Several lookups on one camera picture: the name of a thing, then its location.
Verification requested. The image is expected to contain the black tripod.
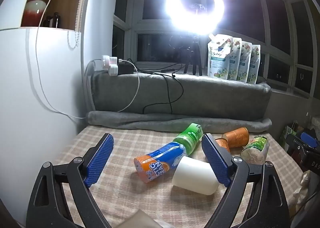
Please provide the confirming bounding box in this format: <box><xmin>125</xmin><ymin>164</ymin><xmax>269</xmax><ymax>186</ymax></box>
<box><xmin>183</xmin><ymin>35</ymin><xmax>203</xmax><ymax>76</ymax></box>

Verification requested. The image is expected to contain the white cable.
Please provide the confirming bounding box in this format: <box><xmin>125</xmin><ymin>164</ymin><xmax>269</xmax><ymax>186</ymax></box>
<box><xmin>34</xmin><ymin>0</ymin><xmax>139</xmax><ymax>119</ymax></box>

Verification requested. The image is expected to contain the white cabinet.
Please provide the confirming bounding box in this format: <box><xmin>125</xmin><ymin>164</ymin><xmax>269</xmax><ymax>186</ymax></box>
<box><xmin>0</xmin><ymin>0</ymin><xmax>105</xmax><ymax>193</ymax></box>

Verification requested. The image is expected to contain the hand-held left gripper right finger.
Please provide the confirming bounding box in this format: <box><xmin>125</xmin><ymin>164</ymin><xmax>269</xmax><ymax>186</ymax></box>
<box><xmin>201</xmin><ymin>133</ymin><xmax>292</xmax><ymax>228</ymax></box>

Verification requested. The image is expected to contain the crumpled white cloth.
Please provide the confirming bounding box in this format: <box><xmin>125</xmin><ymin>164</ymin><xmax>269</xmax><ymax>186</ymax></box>
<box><xmin>292</xmin><ymin>171</ymin><xmax>312</xmax><ymax>209</ymax></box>

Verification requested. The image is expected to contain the white cup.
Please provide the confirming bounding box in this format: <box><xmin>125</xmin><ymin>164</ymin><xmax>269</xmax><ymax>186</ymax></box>
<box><xmin>171</xmin><ymin>156</ymin><xmax>219</xmax><ymax>196</ymax></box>

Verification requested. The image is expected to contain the checked beige cloth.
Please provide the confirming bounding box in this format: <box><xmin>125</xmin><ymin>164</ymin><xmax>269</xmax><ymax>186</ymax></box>
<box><xmin>51</xmin><ymin>126</ymin><xmax>305</xmax><ymax>228</ymax></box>

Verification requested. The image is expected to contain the red and white vase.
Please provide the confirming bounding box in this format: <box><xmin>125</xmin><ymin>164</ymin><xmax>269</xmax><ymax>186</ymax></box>
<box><xmin>21</xmin><ymin>0</ymin><xmax>54</xmax><ymax>27</ymax></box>

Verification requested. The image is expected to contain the black cable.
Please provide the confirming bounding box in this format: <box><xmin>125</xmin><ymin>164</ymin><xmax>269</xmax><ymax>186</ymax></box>
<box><xmin>120</xmin><ymin>58</ymin><xmax>198</xmax><ymax>114</ymax></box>

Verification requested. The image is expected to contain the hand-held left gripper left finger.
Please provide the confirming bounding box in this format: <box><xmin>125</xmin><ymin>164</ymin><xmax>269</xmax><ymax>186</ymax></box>
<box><xmin>26</xmin><ymin>133</ymin><xmax>115</xmax><ymax>228</ymax></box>

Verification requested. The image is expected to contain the green box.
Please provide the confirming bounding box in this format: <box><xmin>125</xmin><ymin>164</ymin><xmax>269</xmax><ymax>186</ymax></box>
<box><xmin>282</xmin><ymin>121</ymin><xmax>298</xmax><ymax>144</ymax></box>

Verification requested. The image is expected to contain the orange paper cup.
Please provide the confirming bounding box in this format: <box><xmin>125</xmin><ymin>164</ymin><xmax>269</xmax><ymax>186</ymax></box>
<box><xmin>222</xmin><ymin>128</ymin><xmax>250</xmax><ymax>149</ymax></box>
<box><xmin>215</xmin><ymin>138</ymin><xmax>231</xmax><ymax>154</ymax></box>

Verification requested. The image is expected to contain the grey rolled blanket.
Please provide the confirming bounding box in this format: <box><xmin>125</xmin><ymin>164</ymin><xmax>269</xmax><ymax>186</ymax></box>
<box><xmin>85</xmin><ymin>110</ymin><xmax>272</xmax><ymax>134</ymax></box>

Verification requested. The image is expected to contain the green plastic bottle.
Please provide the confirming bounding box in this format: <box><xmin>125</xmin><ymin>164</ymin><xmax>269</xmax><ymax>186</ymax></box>
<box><xmin>173</xmin><ymin>123</ymin><xmax>203</xmax><ymax>157</ymax></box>

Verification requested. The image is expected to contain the white bead cord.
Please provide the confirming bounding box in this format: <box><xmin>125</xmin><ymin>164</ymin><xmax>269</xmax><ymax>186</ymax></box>
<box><xmin>67</xmin><ymin>0</ymin><xmax>90</xmax><ymax>50</ymax></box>

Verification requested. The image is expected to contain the blue and orange drink bottle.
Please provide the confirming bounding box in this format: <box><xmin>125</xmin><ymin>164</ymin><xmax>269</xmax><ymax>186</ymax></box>
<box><xmin>134</xmin><ymin>142</ymin><xmax>188</xmax><ymax>183</ymax></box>

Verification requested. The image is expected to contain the translucent plastic piece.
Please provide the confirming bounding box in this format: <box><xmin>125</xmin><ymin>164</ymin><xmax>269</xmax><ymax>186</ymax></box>
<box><xmin>117</xmin><ymin>211</ymin><xmax>166</xmax><ymax>228</ymax></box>

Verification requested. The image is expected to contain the white floral refill pouch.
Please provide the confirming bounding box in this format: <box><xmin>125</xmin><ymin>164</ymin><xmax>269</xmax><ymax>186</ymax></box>
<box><xmin>237</xmin><ymin>40</ymin><xmax>253</xmax><ymax>83</ymax></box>
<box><xmin>207</xmin><ymin>33</ymin><xmax>234</xmax><ymax>78</ymax></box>
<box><xmin>247</xmin><ymin>44</ymin><xmax>261</xmax><ymax>84</ymax></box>
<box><xmin>229</xmin><ymin>37</ymin><xmax>243</xmax><ymax>81</ymax></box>

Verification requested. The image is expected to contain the ring light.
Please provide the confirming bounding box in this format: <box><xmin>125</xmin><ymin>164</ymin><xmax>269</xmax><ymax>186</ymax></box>
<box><xmin>166</xmin><ymin>0</ymin><xmax>225</xmax><ymax>32</ymax></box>

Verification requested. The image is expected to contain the white window frame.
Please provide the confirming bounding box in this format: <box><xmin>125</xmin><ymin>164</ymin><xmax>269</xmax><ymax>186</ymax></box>
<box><xmin>112</xmin><ymin>0</ymin><xmax>316</xmax><ymax>99</ymax></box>

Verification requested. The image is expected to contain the grey cushion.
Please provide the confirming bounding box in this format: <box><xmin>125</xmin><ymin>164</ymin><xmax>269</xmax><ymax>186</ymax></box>
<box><xmin>90</xmin><ymin>70</ymin><xmax>272</xmax><ymax>120</ymax></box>

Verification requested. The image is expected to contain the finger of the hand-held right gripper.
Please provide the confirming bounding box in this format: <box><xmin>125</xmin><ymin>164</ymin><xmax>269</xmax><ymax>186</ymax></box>
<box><xmin>301</xmin><ymin>132</ymin><xmax>320</xmax><ymax>148</ymax></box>

